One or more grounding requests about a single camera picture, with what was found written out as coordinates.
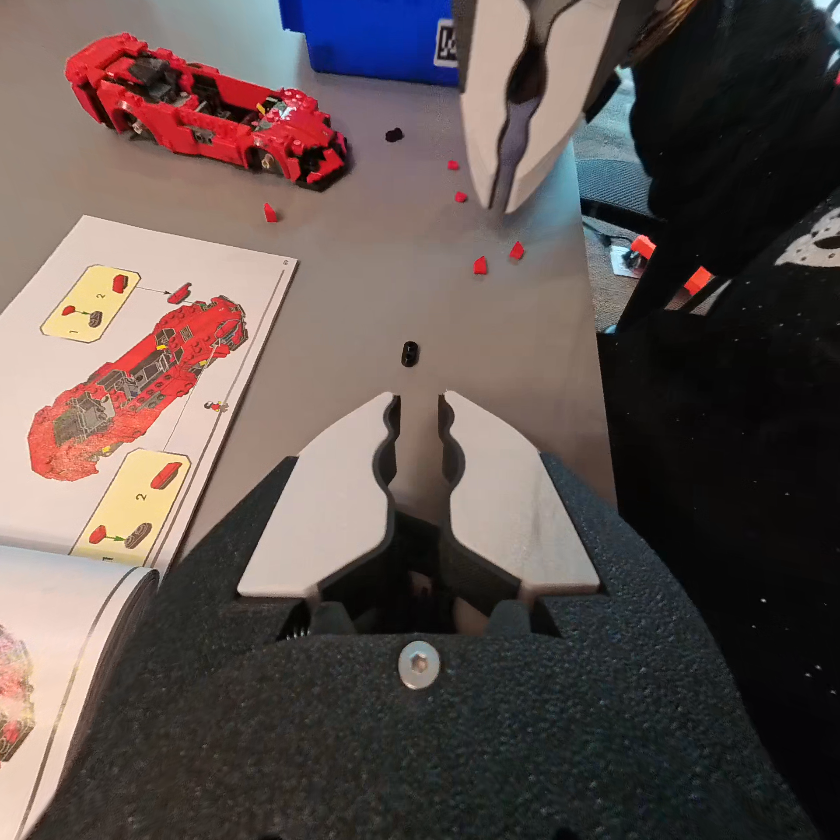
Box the red lego car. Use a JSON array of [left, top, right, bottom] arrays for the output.
[[63, 33, 350, 193]]

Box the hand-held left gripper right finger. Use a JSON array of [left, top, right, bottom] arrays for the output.
[[437, 390, 602, 601]]

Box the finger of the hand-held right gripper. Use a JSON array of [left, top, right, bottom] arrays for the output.
[[457, 0, 536, 211], [502, 0, 623, 214]]

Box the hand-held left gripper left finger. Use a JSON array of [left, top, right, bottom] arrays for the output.
[[236, 392, 403, 601]]

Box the grey mesh office chair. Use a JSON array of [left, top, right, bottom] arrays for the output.
[[576, 139, 657, 227]]

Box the person's black speckled clothing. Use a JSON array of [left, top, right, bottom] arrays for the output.
[[594, 190, 840, 840]]

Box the blue plastic bin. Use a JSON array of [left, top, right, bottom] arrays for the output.
[[279, 0, 460, 88]]

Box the lego instruction booklet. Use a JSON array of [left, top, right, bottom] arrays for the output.
[[0, 215, 299, 840]]

